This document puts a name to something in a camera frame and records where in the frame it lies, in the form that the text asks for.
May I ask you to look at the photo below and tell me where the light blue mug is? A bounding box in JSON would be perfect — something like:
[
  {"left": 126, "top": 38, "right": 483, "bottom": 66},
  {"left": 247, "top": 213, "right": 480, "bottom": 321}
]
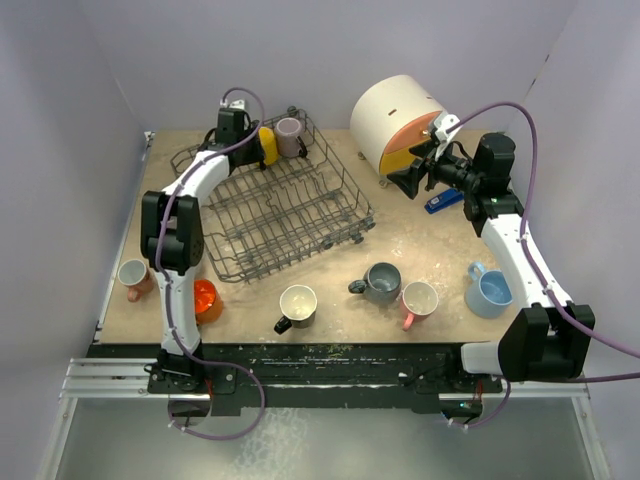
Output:
[{"left": 465, "top": 262, "right": 513, "bottom": 319}]

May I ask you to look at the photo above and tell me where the yellow mug black handle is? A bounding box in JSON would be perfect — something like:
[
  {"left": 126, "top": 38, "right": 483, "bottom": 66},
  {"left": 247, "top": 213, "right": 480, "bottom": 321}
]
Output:
[{"left": 259, "top": 127, "right": 279, "bottom": 170}]

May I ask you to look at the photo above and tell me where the purple mug black handle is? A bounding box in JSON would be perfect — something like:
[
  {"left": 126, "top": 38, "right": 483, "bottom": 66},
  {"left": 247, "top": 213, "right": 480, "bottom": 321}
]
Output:
[{"left": 274, "top": 117, "right": 308, "bottom": 158}]

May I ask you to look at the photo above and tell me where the white round drawer cabinet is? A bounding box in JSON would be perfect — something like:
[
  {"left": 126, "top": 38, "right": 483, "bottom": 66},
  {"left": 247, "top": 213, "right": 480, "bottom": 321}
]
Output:
[{"left": 349, "top": 74, "right": 446, "bottom": 187}]

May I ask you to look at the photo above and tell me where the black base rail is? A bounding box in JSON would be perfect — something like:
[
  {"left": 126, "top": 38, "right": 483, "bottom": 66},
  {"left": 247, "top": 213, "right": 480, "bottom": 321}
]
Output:
[{"left": 147, "top": 340, "right": 504, "bottom": 418}]

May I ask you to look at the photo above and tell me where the purple cable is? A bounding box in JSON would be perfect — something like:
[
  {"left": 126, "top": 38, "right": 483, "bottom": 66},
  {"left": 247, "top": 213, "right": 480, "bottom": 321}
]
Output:
[
  {"left": 439, "top": 101, "right": 640, "bottom": 432},
  {"left": 157, "top": 87, "right": 269, "bottom": 444}
]

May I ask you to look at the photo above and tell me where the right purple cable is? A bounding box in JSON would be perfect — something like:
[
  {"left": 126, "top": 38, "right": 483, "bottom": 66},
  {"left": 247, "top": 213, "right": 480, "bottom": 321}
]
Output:
[{"left": 439, "top": 101, "right": 640, "bottom": 432}]

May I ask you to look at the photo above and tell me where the salmon pink mug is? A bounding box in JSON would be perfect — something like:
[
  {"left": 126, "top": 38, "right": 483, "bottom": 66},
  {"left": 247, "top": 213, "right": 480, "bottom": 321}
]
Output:
[{"left": 117, "top": 259, "right": 154, "bottom": 303}]

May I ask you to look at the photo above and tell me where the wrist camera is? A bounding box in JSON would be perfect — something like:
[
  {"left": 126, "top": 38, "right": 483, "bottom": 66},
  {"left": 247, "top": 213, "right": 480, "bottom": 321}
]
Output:
[
  {"left": 219, "top": 98, "right": 248, "bottom": 111},
  {"left": 430, "top": 110, "right": 461, "bottom": 146}
]

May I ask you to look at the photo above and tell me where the grey mug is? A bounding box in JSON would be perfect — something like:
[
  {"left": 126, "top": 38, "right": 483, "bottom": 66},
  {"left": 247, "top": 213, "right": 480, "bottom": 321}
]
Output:
[{"left": 348, "top": 262, "right": 402, "bottom": 306}]

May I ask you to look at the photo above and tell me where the white mug black handle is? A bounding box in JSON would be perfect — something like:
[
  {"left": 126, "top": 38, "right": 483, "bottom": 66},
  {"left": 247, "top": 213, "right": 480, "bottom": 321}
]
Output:
[{"left": 274, "top": 285, "right": 318, "bottom": 335}]

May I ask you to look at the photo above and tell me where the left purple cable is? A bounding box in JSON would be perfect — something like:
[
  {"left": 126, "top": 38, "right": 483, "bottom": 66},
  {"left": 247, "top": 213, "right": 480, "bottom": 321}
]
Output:
[{"left": 157, "top": 87, "right": 269, "bottom": 444}]

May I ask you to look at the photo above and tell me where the orange mug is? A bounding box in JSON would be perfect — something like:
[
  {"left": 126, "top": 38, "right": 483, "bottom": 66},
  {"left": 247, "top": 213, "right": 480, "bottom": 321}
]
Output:
[{"left": 194, "top": 279, "right": 224, "bottom": 326}]

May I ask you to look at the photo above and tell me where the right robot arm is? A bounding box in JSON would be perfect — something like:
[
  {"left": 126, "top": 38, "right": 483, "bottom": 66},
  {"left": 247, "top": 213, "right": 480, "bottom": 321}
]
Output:
[{"left": 387, "top": 133, "right": 595, "bottom": 391}]

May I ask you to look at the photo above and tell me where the grey wire dish rack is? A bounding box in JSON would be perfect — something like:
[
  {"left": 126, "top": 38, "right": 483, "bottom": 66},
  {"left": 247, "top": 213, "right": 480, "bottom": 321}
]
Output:
[{"left": 201, "top": 107, "right": 375, "bottom": 283}]

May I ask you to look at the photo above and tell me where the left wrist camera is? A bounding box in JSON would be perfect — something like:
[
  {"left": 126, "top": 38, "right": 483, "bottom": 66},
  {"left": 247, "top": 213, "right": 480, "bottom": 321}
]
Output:
[{"left": 219, "top": 98, "right": 248, "bottom": 111}]

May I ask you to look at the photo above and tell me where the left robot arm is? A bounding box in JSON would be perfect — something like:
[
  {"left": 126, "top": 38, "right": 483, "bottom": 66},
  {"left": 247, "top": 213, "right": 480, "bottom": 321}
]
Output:
[{"left": 140, "top": 102, "right": 264, "bottom": 392}]

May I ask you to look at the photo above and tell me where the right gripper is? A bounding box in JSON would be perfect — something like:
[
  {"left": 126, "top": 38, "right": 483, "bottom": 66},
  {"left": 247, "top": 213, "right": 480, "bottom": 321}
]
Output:
[{"left": 388, "top": 138, "right": 482, "bottom": 199}]

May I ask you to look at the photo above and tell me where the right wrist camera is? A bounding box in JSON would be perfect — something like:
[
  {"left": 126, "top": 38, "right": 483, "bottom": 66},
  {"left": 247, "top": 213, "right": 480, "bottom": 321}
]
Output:
[{"left": 430, "top": 110, "right": 461, "bottom": 146}]

